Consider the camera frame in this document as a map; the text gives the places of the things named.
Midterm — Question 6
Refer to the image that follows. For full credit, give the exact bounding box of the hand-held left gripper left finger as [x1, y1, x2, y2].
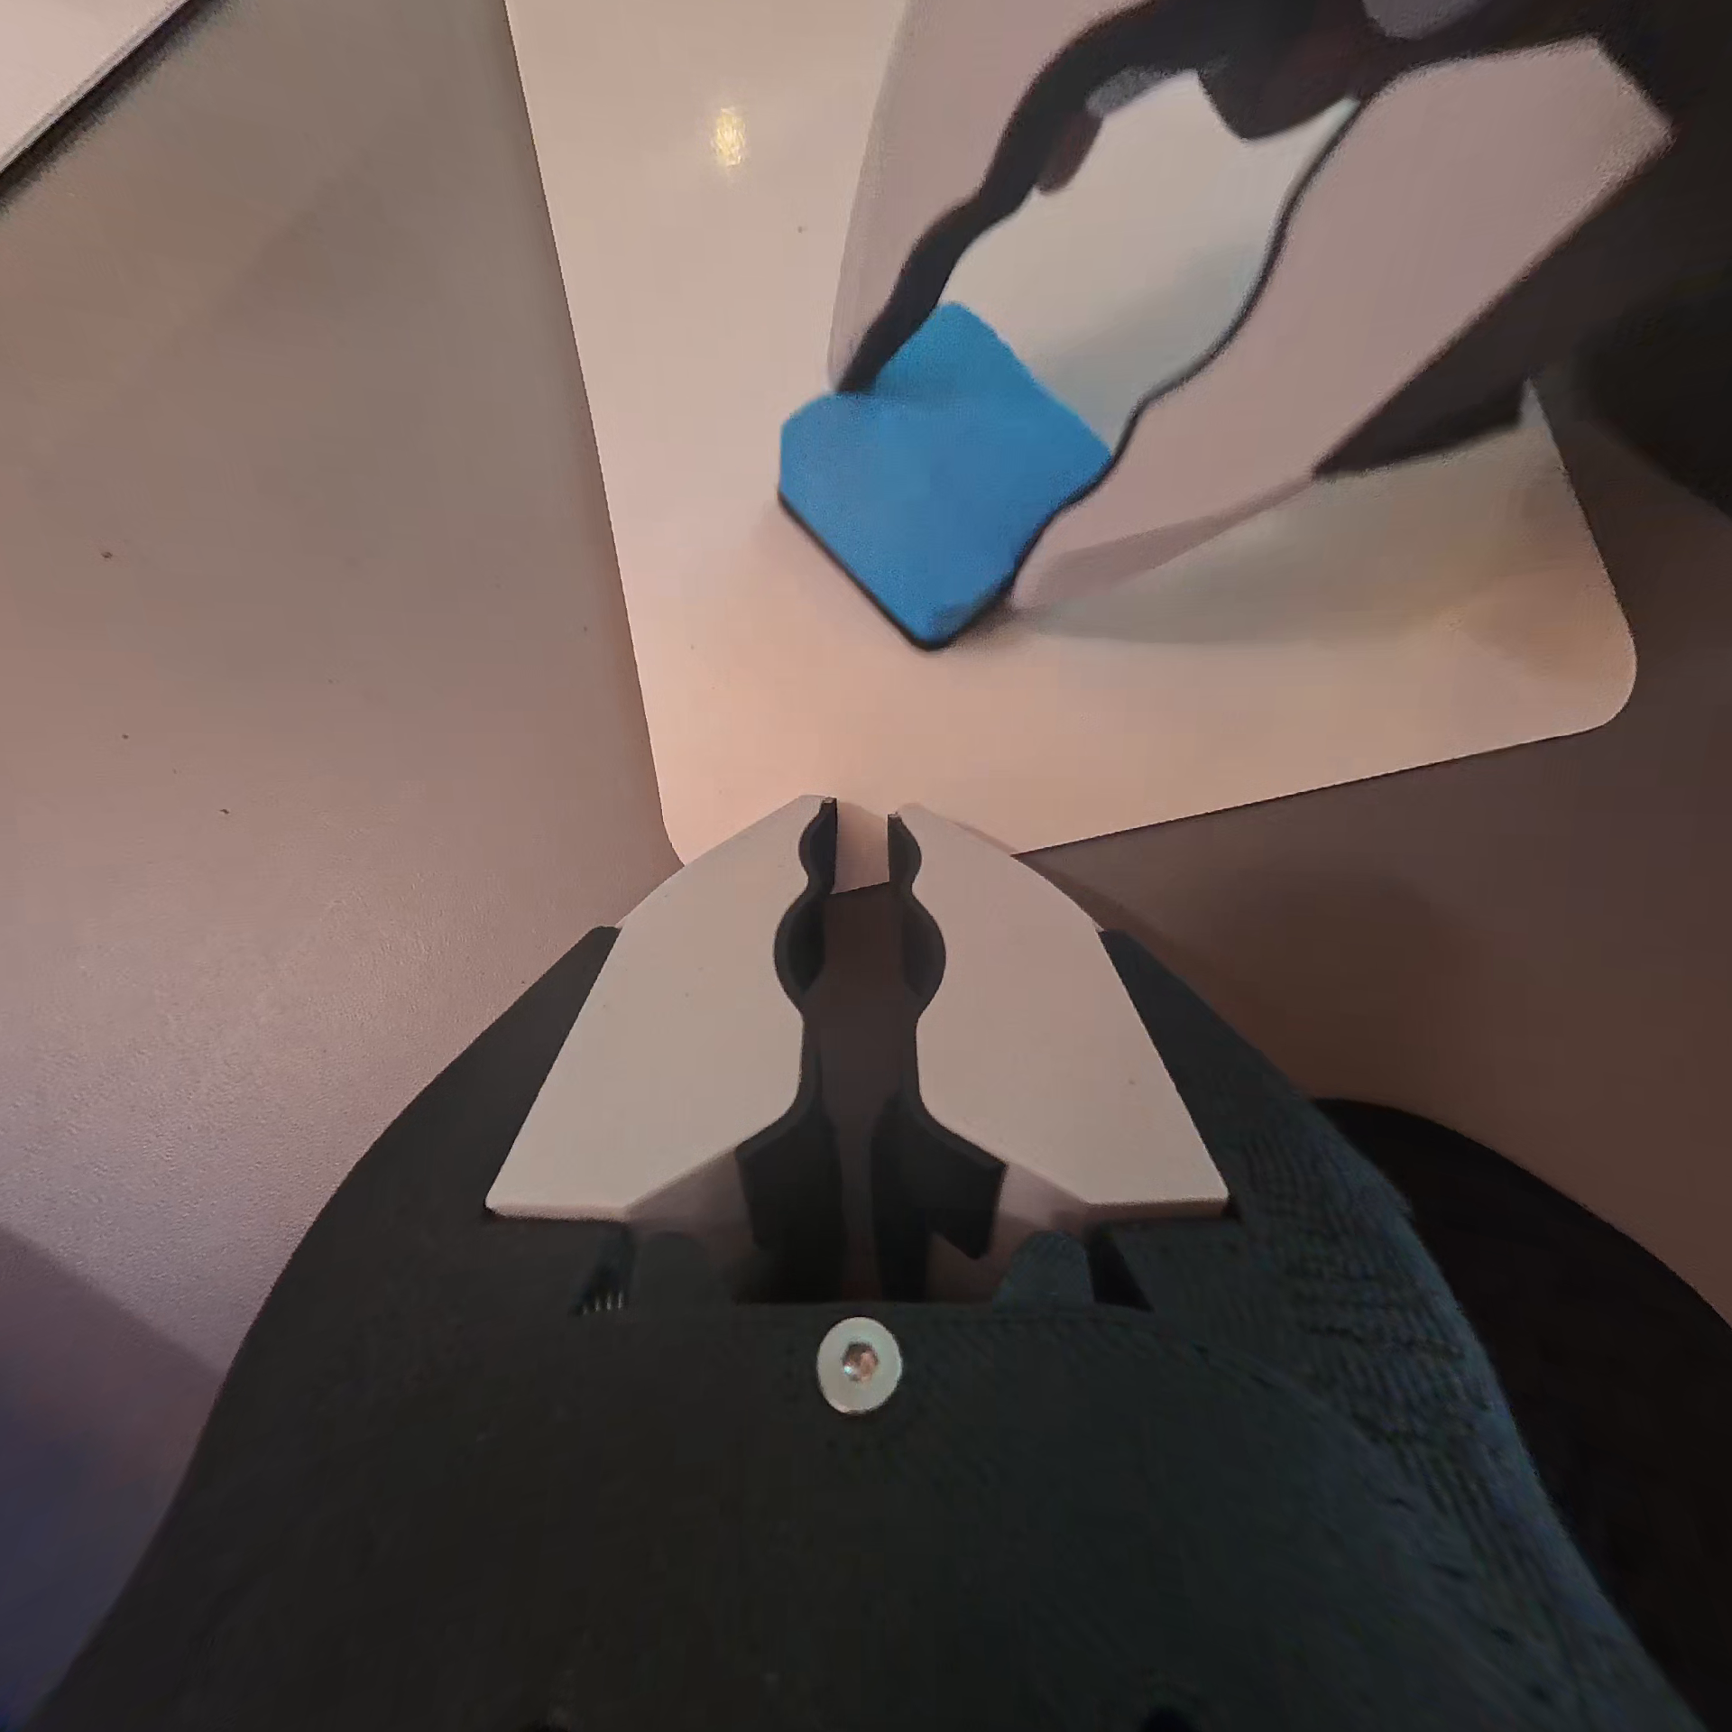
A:
[485, 795, 852, 1304]

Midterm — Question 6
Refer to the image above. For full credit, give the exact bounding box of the person's dark clothing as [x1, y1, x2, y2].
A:
[1313, 1092, 1732, 1732]

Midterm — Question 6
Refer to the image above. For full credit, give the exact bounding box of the white whiteboard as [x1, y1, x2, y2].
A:
[504, 0, 1640, 895]

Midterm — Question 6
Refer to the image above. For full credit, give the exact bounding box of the blue whiteboard eraser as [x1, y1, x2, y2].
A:
[777, 302, 1132, 654]

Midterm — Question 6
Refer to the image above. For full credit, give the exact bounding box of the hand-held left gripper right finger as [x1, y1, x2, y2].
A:
[877, 801, 1233, 1304]

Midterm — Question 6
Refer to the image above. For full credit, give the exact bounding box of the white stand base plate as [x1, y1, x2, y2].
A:
[0, 0, 229, 181]

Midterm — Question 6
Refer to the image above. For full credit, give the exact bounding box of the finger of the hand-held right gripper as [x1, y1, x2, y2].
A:
[825, 0, 1227, 397]
[1013, 34, 1674, 608]

